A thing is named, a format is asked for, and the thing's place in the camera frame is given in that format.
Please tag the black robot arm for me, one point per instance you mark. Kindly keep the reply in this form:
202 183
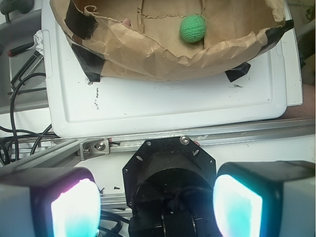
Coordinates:
173 189

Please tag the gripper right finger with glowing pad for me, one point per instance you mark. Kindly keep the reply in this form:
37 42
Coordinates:
266 199

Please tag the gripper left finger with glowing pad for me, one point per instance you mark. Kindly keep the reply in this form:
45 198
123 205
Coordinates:
49 202

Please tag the brown paper bag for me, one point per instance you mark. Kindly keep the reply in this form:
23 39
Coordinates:
236 32

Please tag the crumpled white paper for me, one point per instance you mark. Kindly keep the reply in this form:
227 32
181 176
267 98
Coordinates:
38 42

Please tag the aluminium frame rail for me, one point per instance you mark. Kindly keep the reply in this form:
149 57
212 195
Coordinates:
286 139

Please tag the green dimpled foam ball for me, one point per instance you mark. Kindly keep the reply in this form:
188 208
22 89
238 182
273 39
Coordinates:
192 28

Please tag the pink plush bunny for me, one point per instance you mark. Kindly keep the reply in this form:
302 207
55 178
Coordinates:
127 22

